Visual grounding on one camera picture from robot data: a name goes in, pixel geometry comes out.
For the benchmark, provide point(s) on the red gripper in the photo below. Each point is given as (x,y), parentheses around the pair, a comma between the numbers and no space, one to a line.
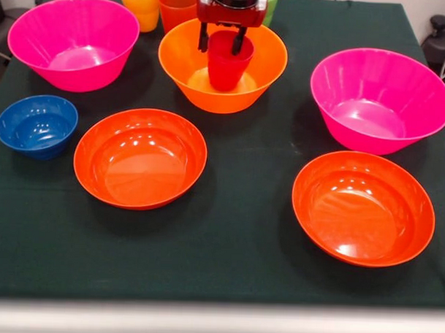
(231,15)

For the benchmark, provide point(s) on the crimson plastic cup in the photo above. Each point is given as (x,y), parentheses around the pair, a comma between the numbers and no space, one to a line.
(226,71)

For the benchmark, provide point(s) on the red shallow bowl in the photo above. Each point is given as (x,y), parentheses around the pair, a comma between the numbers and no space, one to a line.
(140,163)
(363,215)

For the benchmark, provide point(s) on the orange large bowl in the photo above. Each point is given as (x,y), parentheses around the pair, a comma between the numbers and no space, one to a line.
(182,63)

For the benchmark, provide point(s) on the red-orange plastic cup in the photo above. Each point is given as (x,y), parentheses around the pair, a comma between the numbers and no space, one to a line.
(174,15)

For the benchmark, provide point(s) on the green plastic cup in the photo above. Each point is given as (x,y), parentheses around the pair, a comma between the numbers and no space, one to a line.
(272,7)

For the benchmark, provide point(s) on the yellow plastic cup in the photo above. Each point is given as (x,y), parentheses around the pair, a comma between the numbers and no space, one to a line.
(140,10)

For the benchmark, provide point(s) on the pink large bowl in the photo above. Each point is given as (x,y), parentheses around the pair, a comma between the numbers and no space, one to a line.
(73,33)
(374,106)

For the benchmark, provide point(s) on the blue small bowl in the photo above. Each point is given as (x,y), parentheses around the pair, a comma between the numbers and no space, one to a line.
(37,131)

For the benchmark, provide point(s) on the dark green tablecloth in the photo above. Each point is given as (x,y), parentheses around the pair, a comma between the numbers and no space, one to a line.
(223,247)

